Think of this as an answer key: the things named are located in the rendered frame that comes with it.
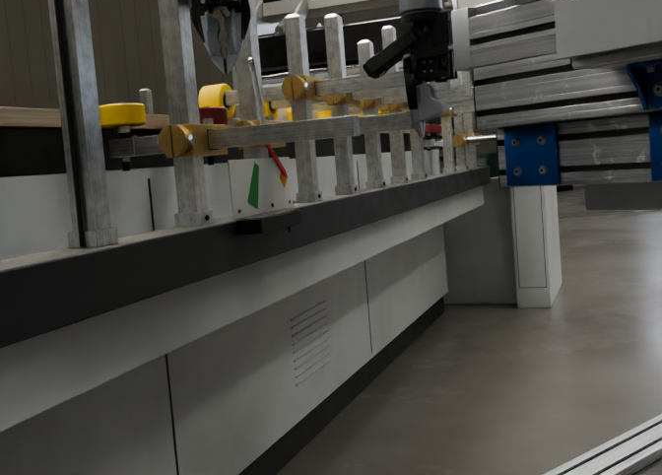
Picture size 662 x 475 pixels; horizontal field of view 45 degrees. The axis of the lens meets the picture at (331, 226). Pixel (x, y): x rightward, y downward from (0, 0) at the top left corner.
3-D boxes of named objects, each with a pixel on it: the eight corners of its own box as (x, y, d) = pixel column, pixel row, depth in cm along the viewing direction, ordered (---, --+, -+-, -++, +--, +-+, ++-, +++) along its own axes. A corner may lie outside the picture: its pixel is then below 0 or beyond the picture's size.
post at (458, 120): (468, 186, 340) (460, 72, 336) (466, 187, 336) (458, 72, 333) (459, 187, 341) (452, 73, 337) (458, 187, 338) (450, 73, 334)
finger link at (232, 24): (222, 69, 118) (217, 6, 117) (227, 74, 124) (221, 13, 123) (243, 68, 118) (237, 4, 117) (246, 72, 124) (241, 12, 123)
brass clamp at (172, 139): (231, 154, 135) (229, 123, 134) (190, 156, 122) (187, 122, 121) (199, 157, 137) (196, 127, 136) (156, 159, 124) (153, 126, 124)
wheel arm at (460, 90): (472, 95, 216) (471, 82, 215) (469, 95, 212) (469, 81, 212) (300, 113, 233) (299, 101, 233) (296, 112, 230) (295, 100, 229)
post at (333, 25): (357, 210, 199) (341, 14, 196) (352, 211, 196) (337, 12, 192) (344, 211, 201) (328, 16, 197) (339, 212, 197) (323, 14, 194)
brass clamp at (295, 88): (328, 101, 180) (327, 78, 180) (306, 98, 168) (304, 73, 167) (303, 103, 182) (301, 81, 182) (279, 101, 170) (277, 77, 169)
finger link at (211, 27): (201, 71, 118) (195, 7, 117) (207, 75, 124) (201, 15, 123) (222, 69, 118) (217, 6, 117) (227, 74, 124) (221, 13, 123)
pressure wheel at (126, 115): (144, 169, 141) (137, 103, 140) (156, 168, 134) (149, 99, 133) (98, 172, 138) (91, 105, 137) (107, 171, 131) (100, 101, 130)
